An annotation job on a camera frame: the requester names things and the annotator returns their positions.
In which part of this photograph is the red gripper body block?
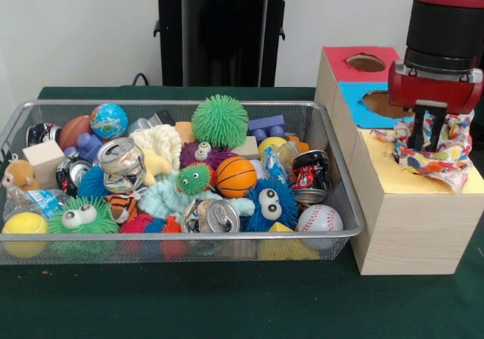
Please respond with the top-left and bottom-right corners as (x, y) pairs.
(388, 61), (484, 116)

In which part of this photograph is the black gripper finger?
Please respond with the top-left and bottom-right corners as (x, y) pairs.
(410, 106), (429, 151)
(427, 107), (448, 153)

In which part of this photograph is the wooden box with three holes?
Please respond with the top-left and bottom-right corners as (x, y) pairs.
(313, 45), (484, 276)

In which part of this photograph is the side table with green cloth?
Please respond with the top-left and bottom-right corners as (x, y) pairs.
(470, 104), (484, 147)

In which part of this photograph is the crushed black red can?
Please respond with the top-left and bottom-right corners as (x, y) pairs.
(290, 149), (334, 204)

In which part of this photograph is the white baseball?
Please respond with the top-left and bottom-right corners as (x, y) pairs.
(296, 204), (344, 249)

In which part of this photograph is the blue spiky ball with eyes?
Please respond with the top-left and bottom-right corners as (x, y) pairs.
(241, 179), (299, 233)

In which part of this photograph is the small orange basketball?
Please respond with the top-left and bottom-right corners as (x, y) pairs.
(215, 156), (258, 199)

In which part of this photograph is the plain green spiky ball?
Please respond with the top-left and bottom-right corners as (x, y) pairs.
(191, 93), (250, 149)

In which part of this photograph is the crushed silver drink can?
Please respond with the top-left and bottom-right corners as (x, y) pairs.
(181, 197), (241, 234)

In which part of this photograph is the crushed can with pastel print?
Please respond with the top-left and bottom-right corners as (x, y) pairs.
(97, 137), (147, 194)

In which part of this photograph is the globe print ball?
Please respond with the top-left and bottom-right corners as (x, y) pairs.
(89, 103), (129, 140)

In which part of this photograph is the green spiky ball with eyes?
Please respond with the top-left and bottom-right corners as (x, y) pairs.
(47, 194), (120, 260)

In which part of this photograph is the yellow foam ball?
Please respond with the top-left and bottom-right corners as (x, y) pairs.
(2, 212), (49, 259)

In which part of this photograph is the wire mesh bin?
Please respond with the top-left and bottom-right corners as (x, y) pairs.
(0, 100), (366, 266)

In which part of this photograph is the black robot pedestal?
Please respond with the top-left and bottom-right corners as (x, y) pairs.
(145, 0), (306, 88)

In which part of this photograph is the black cable loop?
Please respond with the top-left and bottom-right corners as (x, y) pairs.
(130, 72), (152, 88)

